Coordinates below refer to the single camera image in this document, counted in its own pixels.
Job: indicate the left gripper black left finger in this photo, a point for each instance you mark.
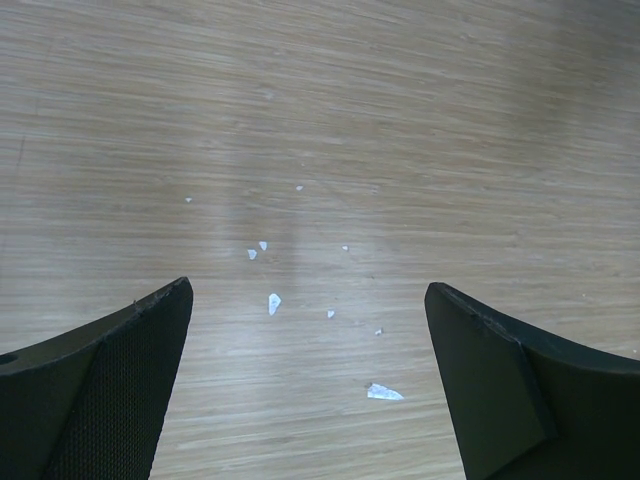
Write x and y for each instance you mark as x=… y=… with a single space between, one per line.
x=91 y=403

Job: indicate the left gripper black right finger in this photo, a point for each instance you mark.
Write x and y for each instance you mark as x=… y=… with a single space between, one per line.
x=529 y=404

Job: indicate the large white paper scrap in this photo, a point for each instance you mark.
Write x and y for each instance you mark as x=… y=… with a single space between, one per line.
x=382 y=392

